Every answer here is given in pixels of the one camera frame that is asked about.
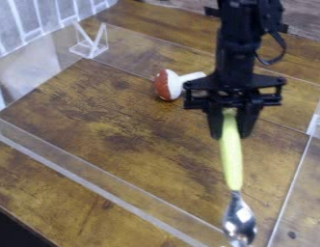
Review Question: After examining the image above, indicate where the clear acrylic front wall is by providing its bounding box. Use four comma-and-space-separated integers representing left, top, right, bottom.
0, 115, 254, 247

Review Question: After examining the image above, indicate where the plush mushroom toy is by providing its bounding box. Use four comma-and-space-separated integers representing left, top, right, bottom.
154, 69, 206, 101

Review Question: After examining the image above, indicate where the clear acrylic right wall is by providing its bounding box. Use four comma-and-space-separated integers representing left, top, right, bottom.
266, 100, 320, 247

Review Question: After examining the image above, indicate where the clear acrylic corner bracket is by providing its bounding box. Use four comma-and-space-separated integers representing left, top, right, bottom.
68, 22, 110, 59

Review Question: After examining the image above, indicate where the green handled metal spoon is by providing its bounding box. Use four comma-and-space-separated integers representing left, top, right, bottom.
221, 109, 257, 247

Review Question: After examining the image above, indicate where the clear acrylic wall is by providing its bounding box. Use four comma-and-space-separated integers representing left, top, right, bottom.
266, 100, 320, 247
0, 115, 254, 247

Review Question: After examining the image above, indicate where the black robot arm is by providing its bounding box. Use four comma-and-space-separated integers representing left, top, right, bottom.
183, 0, 286, 139

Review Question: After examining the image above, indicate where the black cable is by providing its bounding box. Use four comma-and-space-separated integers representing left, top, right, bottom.
254, 18, 289, 67

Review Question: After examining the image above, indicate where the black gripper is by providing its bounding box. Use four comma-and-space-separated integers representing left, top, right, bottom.
183, 72, 286, 139

